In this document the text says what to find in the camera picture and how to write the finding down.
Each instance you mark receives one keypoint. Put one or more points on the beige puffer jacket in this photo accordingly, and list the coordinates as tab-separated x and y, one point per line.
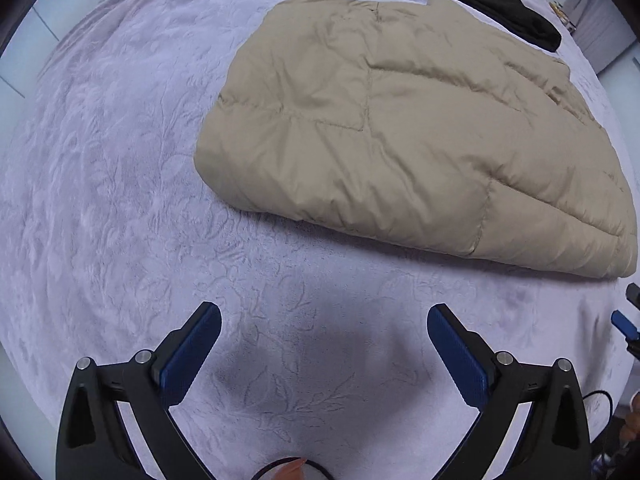
400	135

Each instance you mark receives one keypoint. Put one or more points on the person's left hand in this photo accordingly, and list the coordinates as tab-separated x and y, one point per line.
290	470

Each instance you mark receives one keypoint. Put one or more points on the pile of small boxes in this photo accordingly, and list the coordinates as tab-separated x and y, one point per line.
562	17

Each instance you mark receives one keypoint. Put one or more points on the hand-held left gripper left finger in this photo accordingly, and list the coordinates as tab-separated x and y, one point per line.
192	355

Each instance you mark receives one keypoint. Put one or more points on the purple embossed blanket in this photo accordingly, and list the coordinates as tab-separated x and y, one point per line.
125	185

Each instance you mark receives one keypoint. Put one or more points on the black bag white label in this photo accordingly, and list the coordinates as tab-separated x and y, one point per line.
607	462

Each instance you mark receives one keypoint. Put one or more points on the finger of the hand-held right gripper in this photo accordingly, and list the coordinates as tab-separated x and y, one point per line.
635	296
625	324

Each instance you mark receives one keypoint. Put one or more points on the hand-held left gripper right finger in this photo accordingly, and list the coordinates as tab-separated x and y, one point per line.
457	355

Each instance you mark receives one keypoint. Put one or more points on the black garment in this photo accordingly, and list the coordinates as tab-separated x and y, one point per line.
500	0

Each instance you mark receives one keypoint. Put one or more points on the person's right hand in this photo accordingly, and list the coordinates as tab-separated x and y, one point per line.
632	417

